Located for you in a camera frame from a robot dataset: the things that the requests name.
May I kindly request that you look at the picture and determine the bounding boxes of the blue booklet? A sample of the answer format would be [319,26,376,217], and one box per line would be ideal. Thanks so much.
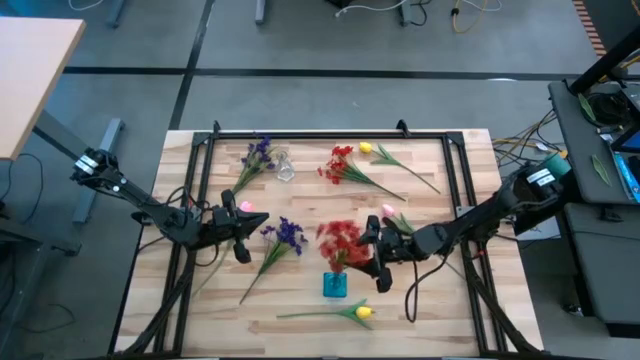
[613,152,640,204]

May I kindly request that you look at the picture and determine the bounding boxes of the light wooden desk top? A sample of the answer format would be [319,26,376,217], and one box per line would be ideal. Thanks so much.
[0,16,87,161]

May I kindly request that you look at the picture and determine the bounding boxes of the grey side panel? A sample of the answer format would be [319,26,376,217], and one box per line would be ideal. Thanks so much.
[562,202,640,326]

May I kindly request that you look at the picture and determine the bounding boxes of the black aluminium table frame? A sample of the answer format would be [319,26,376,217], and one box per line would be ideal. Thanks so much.
[107,119,546,359]

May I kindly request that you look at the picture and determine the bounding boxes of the red artificial flower bunch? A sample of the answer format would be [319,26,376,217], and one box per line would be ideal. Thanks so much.
[315,219,375,275]
[317,144,407,203]

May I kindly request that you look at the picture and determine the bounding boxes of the green artificial leaf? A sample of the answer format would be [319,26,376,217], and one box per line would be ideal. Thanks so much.
[577,92,599,124]
[591,153,612,187]

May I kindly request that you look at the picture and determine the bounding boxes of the white floor cable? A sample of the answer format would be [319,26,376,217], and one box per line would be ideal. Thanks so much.
[334,0,409,19]
[67,0,106,12]

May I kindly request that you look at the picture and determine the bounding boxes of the grey metal desk leg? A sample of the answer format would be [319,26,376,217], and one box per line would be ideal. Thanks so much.
[32,109,126,225]

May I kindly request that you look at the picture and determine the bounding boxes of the purple artificial flower bunch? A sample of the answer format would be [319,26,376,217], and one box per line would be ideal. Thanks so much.
[230,134,279,196]
[238,216,309,306]

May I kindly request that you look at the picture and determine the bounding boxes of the grey side table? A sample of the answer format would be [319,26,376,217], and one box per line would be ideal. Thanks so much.
[547,79,640,206]

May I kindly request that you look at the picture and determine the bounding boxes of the teal tape roll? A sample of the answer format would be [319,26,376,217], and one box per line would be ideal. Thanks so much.
[542,151,572,179]

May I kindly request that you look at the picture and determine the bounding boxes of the yellow artificial tulip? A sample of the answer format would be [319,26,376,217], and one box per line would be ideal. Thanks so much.
[358,141,442,195]
[276,298,376,331]

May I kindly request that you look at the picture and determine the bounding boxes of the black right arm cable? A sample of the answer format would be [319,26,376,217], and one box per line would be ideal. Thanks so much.
[403,252,454,324]

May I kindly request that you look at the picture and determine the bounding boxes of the dark floor furniture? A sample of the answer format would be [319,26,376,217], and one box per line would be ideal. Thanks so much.
[0,199,84,360]

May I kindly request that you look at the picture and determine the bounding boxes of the yellow and black cable bundle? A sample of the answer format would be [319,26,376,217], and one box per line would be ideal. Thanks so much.
[492,108,569,169]

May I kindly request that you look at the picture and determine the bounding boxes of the black diagonal beam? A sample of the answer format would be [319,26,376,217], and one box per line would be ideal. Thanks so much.
[569,24,640,96]

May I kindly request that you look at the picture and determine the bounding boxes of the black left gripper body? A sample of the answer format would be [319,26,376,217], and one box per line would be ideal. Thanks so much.
[209,188,253,265]

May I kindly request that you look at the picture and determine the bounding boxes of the clear glass vase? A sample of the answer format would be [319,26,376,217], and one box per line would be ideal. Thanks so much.
[275,150,296,183]

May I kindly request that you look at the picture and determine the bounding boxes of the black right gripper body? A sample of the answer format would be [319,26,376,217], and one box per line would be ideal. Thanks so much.
[367,214,419,295]

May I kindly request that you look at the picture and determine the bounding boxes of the black floor cable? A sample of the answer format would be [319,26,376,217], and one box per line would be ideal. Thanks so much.
[0,152,45,226]
[409,0,432,27]

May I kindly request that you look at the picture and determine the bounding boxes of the blue glass vase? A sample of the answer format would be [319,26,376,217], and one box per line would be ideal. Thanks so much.
[322,271,349,300]

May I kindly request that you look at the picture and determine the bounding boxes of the yellow floor cable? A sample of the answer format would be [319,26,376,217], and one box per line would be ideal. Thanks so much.
[449,0,489,35]

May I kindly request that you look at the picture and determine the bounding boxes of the coiled black cable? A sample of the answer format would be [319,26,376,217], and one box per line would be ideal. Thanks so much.
[587,92,626,126]

